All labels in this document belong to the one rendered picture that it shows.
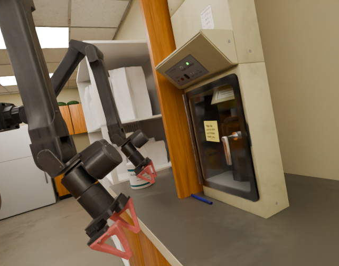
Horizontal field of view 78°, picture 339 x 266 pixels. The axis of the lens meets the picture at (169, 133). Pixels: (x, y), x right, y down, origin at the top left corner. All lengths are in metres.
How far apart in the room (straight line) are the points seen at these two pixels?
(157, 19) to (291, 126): 0.77
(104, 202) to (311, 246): 0.48
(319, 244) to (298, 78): 0.66
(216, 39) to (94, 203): 0.51
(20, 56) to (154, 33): 0.61
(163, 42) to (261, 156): 0.63
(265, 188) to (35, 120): 0.63
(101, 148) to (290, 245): 0.49
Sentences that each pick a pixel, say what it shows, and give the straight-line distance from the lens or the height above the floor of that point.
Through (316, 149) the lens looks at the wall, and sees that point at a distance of 1.08.
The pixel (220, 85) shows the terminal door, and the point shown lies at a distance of 0.71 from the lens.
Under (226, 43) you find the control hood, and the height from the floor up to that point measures 1.47.
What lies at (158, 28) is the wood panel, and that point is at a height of 1.69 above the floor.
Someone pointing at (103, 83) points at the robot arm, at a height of 1.50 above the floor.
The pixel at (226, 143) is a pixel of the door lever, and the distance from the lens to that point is 0.66.
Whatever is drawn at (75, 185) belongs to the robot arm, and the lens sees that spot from 0.48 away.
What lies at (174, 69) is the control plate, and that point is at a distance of 0.81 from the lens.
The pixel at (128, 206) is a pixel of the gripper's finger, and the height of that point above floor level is 1.10.
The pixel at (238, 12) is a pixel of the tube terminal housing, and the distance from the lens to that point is 0.74.
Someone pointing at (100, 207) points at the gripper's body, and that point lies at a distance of 0.47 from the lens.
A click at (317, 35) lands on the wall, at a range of 1.04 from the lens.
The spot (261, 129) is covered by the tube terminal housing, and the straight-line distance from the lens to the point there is 0.70.
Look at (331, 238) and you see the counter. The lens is 0.67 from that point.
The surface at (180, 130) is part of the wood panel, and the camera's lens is 0.94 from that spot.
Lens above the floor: 1.28
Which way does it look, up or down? 3 degrees down
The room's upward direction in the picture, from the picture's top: 11 degrees counter-clockwise
